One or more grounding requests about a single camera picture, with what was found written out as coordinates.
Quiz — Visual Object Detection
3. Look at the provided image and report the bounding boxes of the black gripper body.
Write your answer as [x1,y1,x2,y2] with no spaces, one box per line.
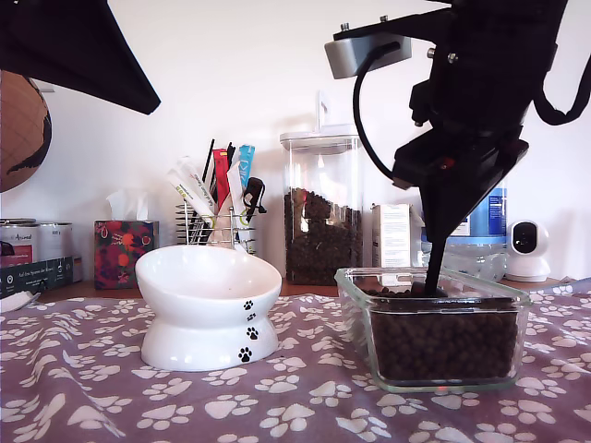
[393,43,560,188]

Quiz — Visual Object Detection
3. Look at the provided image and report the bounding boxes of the black plastic measuring spoon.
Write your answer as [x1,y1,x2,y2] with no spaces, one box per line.
[410,248,449,299]

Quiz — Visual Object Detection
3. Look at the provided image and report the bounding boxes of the white ceramic paw-print cat bowl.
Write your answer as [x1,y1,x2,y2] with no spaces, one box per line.
[135,245,283,373]

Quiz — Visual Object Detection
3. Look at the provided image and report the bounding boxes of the large clear water bottle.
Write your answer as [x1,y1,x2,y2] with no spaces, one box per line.
[417,182,510,282]

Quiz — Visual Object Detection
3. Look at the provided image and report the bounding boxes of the small grey printed carton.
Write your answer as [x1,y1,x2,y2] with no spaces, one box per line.
[370,203,413,269]

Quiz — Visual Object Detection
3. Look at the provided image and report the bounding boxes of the round brown woven disc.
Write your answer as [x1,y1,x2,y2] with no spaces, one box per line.
[0,68,54,194]

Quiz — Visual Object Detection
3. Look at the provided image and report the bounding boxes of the brown kibble in tall jar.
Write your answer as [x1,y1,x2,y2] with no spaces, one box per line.
[283,186,363,286]

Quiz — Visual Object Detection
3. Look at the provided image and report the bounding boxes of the tall clear jar white lid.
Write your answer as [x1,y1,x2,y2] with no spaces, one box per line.
[279,90,368,286]

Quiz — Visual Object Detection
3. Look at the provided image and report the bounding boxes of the brown kibble mass in dish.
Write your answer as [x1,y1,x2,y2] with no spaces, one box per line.
[368,285,518,383]

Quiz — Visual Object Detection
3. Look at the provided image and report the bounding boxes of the square clear glass dish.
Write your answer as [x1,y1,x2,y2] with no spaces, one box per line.
[333,266,532,394]

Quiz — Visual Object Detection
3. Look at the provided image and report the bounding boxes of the white tissue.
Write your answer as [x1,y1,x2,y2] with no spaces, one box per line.
[104,189,151,222]

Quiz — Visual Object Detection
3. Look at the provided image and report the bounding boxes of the white sachet with script print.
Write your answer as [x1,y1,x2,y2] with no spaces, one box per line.
[176,156,217,216]

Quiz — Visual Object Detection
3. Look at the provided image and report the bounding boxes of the thin black stick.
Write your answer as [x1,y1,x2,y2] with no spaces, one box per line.
[200,138,216,186]

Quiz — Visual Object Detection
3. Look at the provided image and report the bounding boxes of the black plastic clip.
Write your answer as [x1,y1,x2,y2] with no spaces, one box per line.
[242,177,268,223]

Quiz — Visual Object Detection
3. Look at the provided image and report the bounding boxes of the white sachet with green print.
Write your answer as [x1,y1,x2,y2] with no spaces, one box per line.
[165,168,218,228]

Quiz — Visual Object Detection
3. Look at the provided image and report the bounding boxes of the blue treat sachet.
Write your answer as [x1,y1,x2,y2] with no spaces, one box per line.
[236,144,257,190]

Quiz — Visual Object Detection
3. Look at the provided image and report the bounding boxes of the tin can with white label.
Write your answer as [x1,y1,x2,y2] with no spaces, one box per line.
[38,221,74,262]

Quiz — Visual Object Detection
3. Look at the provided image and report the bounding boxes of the tin can with red label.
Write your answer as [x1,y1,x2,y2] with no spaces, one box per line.
[0,218,40,269]

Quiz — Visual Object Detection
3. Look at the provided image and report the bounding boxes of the red treat sachet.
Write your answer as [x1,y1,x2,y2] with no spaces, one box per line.
[211,147,234,211]

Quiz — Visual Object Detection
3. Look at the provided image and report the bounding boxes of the floral tissue box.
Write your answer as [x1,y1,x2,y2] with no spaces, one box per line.
[93,219,161,291]

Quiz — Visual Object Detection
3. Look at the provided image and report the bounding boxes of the dark green flat carton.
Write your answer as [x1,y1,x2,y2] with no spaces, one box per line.
[0,256,76,300]

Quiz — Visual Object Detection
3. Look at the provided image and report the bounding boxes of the purple paw-print cloth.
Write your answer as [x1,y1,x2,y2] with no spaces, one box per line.
[0,278,591,443]

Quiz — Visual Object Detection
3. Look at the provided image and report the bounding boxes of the small white flat dish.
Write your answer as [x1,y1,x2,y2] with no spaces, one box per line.
[0,291,41,315]

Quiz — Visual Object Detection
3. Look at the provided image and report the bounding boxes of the thick black sleeved cable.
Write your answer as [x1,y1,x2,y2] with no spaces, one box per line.
[530,54,591,126]

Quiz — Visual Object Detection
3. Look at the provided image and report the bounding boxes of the small white round camera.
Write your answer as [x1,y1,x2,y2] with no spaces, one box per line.
[504,220,552,283]

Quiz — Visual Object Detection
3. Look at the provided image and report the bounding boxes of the thin black camera cable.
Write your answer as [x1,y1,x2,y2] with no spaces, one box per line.
[353,43,412,190]

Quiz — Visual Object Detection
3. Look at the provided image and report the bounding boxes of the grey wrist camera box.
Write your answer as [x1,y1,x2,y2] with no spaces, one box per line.
[324,9,453,80]

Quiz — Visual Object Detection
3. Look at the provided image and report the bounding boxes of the chrome wire basket holder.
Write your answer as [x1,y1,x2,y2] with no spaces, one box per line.
[174,202,257,255]

